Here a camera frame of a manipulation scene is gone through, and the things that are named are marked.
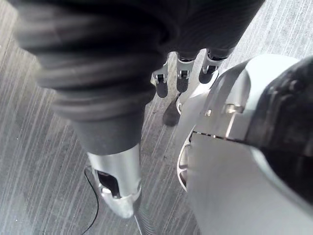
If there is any thin black cable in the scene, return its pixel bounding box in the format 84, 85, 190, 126
77, 165, 99, 235

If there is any grey ribbed hose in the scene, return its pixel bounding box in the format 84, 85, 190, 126
133, 201, 153, 235

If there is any silver robot leg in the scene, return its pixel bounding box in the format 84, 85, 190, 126
176, 54, 313, 235

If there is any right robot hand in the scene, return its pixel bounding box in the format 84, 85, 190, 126
9, 0, 266, 219

